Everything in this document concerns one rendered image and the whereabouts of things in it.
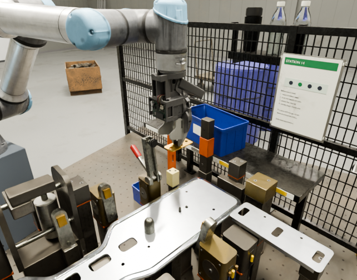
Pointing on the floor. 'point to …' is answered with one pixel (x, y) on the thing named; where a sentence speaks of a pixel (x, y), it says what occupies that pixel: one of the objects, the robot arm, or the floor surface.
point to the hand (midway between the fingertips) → (178, 139)
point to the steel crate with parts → (83, 77)
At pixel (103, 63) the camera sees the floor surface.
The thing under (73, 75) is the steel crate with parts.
